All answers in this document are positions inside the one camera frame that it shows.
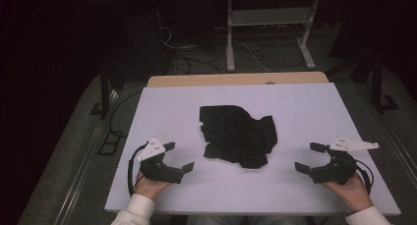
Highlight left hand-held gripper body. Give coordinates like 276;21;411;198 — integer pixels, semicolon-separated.
137;138;185;185

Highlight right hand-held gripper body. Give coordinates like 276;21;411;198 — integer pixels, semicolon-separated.
309;136;380;186

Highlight black shorts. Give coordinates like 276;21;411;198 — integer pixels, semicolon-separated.
199;104;278;170

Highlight person's left hand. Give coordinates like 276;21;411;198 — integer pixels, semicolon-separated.
133;170;173;201

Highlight person's right hand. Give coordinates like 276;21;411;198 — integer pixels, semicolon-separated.
321;172;375;213

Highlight black metal stand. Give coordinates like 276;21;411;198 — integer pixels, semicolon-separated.
89;62;127;120
328;49;400;114

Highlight white metal stand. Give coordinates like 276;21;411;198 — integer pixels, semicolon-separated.
225;0;321;72

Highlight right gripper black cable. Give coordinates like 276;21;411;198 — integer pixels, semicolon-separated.
354;159;375;196

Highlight black floor bracket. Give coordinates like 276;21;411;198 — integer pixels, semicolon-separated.
97;130;124;156

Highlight black floor cable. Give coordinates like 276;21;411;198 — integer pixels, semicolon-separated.
108;88;145;139

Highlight metal floor rail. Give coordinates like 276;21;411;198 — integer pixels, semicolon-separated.
355;82;417;175
52;88;121;225

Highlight tangle of floor cables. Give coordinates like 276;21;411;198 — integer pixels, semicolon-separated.
158;23;273;76

